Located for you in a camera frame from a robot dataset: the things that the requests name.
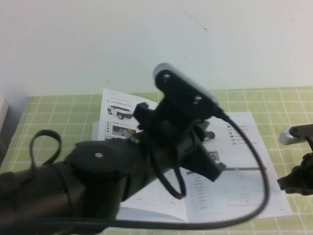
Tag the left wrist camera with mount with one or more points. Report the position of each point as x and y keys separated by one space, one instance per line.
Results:
x=183 y=93

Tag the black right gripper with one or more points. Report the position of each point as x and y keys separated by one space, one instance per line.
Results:
x=304 y=169

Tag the green checked tablecloth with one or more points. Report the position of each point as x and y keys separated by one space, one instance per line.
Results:
x=49 y=117

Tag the white manual book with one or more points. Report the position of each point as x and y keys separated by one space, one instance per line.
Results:
x=232 y=191

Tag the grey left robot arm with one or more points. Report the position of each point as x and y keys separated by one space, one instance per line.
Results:
x=73 y=186

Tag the black loop tether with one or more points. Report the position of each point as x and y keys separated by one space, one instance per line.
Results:
x=36 y=147

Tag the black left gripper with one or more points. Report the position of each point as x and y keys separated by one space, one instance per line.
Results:
x=178 y=144

